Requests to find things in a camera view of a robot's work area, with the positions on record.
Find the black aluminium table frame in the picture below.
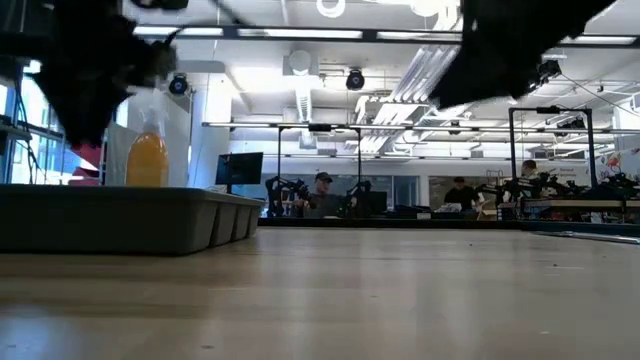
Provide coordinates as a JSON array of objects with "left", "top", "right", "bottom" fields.
[{"left": 259, "top": 215, "right": 640, "bottom": 237}]

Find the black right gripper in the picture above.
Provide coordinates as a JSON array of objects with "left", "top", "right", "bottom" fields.
[{"left": 430, "top": 0, "right": 616, "bottom": 110}]

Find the black distant equipment box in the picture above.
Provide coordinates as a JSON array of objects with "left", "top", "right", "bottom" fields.
[{"left": 369, "top": 190, "right": 389, "bottom": 216}]

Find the silver metal knife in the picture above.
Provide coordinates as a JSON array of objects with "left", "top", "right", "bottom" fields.
[{"left": 532, "top": 230, "right": 640, "bottom": 246}]

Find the wide black rig frame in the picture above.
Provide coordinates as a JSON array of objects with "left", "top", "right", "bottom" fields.
[{"left": 202, "top": 121, "right": 416, "bottom": 194}]

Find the black ceiling spotlight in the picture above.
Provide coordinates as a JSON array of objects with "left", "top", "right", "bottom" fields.
[{"left": 537, "top": 59, "right": 564, "bottom": 86}]

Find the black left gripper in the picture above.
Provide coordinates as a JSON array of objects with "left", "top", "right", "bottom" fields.
[{"left": 34, "top": 12, "right": 176, "bottom": 149}]

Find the black computer monitor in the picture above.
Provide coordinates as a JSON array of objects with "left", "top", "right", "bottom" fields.
[{"left": 214, "top": 151, "right": 265, "bottom": 194}]

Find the tall black rig frame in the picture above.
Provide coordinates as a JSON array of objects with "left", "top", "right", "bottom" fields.
[{"left": 508, "top": 105, "right": 599, "bottom": 201}]

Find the black hanging camera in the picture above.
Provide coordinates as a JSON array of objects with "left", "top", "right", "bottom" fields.
[
  {"left": 168, "top": 73, "right": 190, "bottom": 96},
  {"left": 344, "top": 67, "right": 366, "bottom": 92}
]

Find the wooden distant table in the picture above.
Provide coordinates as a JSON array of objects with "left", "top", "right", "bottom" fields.
[{"left": 499, "top": 199, "right": 640, "bottom": 210}]

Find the orange liquid spray bottle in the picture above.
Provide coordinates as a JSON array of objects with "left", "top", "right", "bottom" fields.
[{"left": 124, "top": 89, "right": 170, "bottom": 189}]

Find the grey plastic cutlery tray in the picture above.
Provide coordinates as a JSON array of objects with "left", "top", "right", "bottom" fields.
[{"left": 0, "top": 183, "right": 266, "bottom": 257}]

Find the white round ceiling speaker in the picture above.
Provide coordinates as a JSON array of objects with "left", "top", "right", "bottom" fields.
[{"left": 287, "top": 48, "right": 314, "bottom": 76}]

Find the colourful wall poster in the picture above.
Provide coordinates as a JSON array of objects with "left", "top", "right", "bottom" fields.
[{"left": 594, "top": 147, "right": 640, "bottom": 181}]

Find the small red storage bin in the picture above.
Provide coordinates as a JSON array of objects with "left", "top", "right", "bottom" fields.
[
  {"left": 69, "top": 167, "right": 101, "bottom": 187},
  {"left": 74, "top": 144, "right": 104, "bottom": 170}
]

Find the white ring ceiling fixture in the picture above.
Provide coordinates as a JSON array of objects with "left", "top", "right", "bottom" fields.
[{"left": 315, "top": 0, "right": 347, "bottom": 19}]

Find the person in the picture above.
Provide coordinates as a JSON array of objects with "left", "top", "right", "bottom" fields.
[
  {"left": 517, "top": 159, "right": 541, "bottom": 181},
  {"left": 444, "top": 175, "right": 484, "bottom": 211},
  {"left": 304, "top": 171, "right": 346, "bottom": 219}
]

